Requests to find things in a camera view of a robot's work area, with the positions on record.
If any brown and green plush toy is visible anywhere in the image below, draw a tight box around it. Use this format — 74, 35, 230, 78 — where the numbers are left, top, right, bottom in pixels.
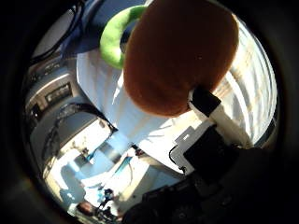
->
99, 0, 240, 119

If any blue plastic container bin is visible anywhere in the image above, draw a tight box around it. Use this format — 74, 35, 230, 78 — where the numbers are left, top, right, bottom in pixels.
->
62, 0, 148, 56

